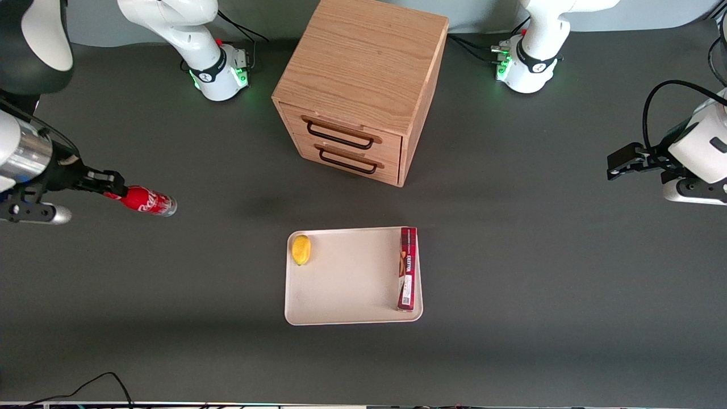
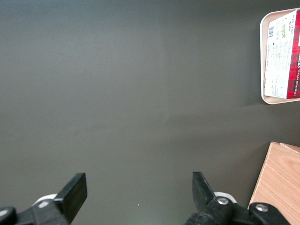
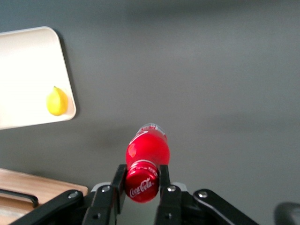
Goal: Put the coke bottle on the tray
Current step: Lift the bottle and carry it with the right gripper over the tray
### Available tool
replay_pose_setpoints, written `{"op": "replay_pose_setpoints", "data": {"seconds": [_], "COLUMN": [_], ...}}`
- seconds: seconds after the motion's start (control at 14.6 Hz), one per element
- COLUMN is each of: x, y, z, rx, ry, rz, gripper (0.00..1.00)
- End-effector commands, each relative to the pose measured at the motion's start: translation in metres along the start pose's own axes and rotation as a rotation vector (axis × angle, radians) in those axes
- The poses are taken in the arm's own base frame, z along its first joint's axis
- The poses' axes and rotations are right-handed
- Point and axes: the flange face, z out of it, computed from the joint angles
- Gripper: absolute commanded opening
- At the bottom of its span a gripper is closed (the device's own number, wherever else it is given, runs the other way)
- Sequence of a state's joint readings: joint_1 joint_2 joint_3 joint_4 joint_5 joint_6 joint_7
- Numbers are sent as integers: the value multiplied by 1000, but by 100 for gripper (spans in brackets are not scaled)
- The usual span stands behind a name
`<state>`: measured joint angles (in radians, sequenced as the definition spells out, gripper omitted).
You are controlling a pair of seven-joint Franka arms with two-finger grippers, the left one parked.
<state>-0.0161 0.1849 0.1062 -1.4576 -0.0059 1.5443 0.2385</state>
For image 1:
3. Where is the black right arm base cable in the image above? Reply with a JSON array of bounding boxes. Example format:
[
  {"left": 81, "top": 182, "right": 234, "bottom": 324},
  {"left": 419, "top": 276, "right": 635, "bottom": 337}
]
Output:
[{"left": 216, "top": 9, "right": 270, "bottom": 72}]

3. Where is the wooden two-drawer cabinet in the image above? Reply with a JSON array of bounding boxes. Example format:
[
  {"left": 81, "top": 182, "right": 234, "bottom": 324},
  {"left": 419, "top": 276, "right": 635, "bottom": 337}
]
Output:
[{"left": 271, "top": 0, "right": 450, "bottom": 188}]

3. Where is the red plaid biscuit box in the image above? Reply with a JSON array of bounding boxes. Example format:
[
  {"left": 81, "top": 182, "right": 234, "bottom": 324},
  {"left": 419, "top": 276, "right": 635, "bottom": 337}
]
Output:
[{"left": 397, "top": 227, "right": 418, "bottom": 312}]

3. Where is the wooden drawer with handle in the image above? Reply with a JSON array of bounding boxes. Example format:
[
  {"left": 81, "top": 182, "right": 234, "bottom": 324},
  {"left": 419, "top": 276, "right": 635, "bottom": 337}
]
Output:
[
  {"left": 278, "top": 102, "right": 403, "bottom": 164},
  {"left": 293, "top": 140, "right": 402, "bottom": 186}
]

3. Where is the yellow lemon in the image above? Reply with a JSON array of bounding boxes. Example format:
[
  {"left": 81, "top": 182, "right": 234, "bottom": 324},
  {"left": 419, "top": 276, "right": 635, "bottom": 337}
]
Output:
[{"left": 291, "top": 234, "right": 312, "bottom": 266}]

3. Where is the cream rectangular tray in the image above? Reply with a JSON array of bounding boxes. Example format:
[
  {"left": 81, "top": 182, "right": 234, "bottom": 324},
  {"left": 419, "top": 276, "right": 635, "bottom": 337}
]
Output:
[{"left": 284, "top": 227, "right": 424, "bottom": 326}]

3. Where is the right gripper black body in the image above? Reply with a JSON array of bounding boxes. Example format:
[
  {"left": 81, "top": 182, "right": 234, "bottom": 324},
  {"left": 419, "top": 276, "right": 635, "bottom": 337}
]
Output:
[{"left": 39, "top": 152, "right": 89, "bottom": 193}]

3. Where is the black looped cable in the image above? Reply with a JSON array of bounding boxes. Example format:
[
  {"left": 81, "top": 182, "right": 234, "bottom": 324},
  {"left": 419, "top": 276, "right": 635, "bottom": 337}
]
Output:
[{"left": 707, "top": 11, "right": 727, "bottom": 87}]

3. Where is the red cola can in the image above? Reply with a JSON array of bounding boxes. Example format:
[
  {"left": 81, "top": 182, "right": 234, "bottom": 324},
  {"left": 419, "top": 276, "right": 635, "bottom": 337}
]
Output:
[{"left": 104, "top": 185, "right": 178, "bottom": 218}]

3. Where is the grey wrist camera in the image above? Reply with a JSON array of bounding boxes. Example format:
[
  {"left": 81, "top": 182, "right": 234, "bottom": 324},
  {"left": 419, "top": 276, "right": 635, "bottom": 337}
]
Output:
[
  {"left": 662, "top": 177, "right": 727, "bottom": 206},
  {"left": 0, "top": 192, "right": 73, "bottom": 226}
]

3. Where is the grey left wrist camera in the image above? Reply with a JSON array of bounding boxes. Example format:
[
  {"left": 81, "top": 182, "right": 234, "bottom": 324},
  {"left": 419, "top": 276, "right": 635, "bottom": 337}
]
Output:
[{"left": 662, "top": 177, "right": 727, "bottom": 206}]

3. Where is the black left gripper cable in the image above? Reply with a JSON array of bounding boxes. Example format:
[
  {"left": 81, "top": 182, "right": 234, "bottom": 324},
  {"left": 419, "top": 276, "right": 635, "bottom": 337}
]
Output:
[{"left": 642, "top": 80, "right": 727, "bottom": 151}]

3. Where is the black left arm base cable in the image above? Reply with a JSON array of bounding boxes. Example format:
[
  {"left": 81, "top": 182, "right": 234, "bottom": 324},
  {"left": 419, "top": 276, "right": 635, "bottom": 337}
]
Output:
[{"left": 448, "top": 33, "right": 512, "bottom": 66}]

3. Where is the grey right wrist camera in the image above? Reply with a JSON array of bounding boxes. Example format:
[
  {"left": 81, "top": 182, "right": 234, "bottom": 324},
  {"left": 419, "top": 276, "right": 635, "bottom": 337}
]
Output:
[{"left": 0, "top": 192, "right": 73, "bottom": 226}]

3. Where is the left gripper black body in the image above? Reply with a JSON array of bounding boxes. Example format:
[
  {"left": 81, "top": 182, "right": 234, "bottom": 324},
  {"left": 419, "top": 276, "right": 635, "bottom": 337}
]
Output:
[{"left": 643, "top": 145, "right": 685, "bottom": 176}]

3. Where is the black drawer handle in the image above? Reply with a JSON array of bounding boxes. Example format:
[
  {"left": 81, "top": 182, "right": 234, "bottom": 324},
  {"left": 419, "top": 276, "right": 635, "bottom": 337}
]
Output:
[
  {"left": 319, "top": 148, "right": 378, "bottom": 175},
  {"left": 306, "top": 122, "right": 376, "bottom": 151}
]

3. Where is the black cable at table edge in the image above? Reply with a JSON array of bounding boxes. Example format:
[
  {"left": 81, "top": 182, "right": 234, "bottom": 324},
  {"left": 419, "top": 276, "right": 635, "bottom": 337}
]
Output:
[{"left": 17, "top": 372, "right": 135, "bottom": 409}]

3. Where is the black arm base cable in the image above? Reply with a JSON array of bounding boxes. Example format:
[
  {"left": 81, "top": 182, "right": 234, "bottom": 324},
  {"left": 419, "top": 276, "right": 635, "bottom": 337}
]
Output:
[
  {"left": 448, "top": 33, "right": 512, "bottom": 66},
  {"left": 216, "top": 9, "right": 270, "bottom": 72}
]

